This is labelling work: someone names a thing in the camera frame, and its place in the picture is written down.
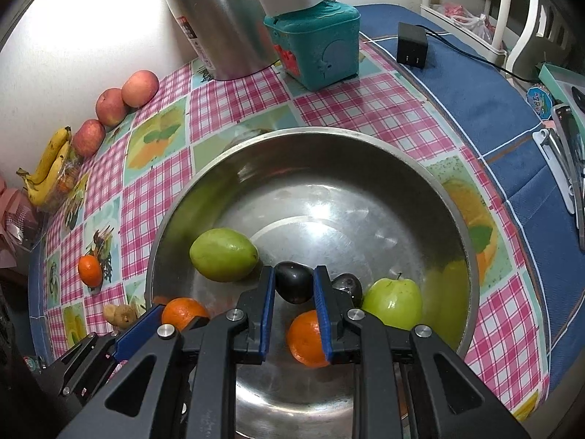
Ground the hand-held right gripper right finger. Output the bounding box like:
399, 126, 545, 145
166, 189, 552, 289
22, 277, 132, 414
314, 265, 531, 439

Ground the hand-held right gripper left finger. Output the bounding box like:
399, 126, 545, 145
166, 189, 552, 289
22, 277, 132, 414
59, 266, 276, 439

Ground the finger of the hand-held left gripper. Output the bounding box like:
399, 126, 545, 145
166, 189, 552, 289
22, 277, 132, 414
114, 306, 165, 361

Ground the dark purple plum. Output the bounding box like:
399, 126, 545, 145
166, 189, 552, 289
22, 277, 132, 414
331, 273, 363, 305
275, 262, 315, 305

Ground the orange tangerine with stem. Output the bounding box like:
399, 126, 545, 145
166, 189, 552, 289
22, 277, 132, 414
161, 297, 211, 332

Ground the green jujube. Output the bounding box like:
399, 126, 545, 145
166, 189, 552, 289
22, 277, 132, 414
362, 273, 423, 331
189, 229, 259, 283

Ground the stainless steel bowl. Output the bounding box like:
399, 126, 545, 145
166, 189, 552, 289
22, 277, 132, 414
145, 127, 480, 439

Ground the clear plastic container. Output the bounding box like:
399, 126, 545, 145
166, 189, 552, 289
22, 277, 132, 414
43, 151, 90, 213

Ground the yellow banana bunch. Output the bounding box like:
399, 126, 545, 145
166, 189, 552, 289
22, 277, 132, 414
17, 127, 73, 207

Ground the red apple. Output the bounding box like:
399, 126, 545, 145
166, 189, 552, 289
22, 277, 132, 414
73, 119, 106, 157
95, 88, 129, 127
121, 70, 160, 108

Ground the blue cloth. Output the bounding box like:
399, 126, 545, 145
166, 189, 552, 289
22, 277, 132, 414
27, 4, 585, 403

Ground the teal plastic box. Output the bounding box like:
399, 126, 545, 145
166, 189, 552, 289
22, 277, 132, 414
264, 1, 362, 92

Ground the silver metal clip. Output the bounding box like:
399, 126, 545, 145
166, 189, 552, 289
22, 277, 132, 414
532, 128, 577, 215

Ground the black power adapter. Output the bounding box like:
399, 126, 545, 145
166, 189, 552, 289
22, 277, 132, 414
396, 22, 429, 70

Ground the stainless steel thermos jug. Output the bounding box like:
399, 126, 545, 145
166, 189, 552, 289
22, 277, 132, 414
158, 0, 284, 82

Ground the round printed packet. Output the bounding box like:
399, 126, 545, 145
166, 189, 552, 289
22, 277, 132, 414
525, 83, 556, 117

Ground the plastic bag with pink items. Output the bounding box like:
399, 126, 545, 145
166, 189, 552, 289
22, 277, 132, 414
441, 2, 501, 44

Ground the teal tray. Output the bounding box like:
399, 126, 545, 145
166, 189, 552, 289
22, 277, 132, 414
538, 61, 585, 101

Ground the white rack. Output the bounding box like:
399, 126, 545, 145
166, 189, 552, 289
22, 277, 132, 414
420, 0, 585, 83

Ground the black adapter cable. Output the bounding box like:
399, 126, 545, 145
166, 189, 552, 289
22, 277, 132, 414
425, 27, 549, 85

